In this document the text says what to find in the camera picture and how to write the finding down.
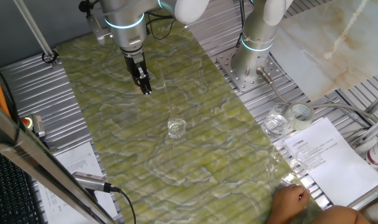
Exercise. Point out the person hand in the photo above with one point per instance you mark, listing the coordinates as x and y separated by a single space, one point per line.
288 202

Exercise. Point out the black computer keyboard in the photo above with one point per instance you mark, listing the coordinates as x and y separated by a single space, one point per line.
11 196

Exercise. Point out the red emergency stop button box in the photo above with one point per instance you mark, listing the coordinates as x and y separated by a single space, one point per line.
36 124

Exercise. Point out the large clear glass beaker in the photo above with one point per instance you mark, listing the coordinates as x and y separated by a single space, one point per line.
276 123

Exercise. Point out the beige marble pattern board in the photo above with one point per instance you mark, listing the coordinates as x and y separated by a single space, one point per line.
332 46

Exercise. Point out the white paper sheet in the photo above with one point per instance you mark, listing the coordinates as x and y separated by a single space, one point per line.
347 174

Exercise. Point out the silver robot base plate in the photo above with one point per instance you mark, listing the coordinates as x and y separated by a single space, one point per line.
226 67

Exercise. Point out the small water-filled glass beaker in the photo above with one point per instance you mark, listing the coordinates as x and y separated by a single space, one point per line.
177 129

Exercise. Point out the empty clear glass beaker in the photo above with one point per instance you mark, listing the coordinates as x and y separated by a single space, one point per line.
307 158

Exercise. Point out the printed table paper sheet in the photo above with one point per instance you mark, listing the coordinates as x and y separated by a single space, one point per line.
79 158

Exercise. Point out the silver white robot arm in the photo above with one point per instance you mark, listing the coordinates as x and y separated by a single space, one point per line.
254 59

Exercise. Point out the clear glass stirring rod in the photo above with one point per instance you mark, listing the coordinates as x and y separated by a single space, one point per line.
164 84

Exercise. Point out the thick aluminium frame bar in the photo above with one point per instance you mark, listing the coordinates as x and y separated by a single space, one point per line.
36 157

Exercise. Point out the silver ribbed camera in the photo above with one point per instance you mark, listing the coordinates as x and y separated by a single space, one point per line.
89 181

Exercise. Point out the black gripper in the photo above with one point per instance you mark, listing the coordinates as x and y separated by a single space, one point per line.
134 63

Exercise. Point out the thin aluminium pole with clamp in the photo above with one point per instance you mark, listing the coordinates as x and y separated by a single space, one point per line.
33 29

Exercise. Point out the clear packing tape roll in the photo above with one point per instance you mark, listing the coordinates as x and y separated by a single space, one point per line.
302 116

